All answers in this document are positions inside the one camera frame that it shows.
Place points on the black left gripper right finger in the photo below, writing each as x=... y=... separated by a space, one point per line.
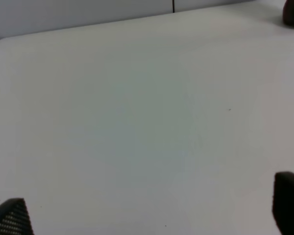
x=283 y=202

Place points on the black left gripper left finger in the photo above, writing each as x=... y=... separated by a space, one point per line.
x=14 y=218

